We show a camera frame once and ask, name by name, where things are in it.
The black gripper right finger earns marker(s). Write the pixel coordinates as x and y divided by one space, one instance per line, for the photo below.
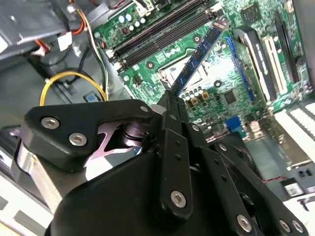
209 157

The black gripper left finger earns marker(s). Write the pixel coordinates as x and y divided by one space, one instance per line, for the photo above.
73 118

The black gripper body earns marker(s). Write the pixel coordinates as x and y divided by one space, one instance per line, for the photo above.
118 201

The blue RAM stick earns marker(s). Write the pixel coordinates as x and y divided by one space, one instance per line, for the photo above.
202 50

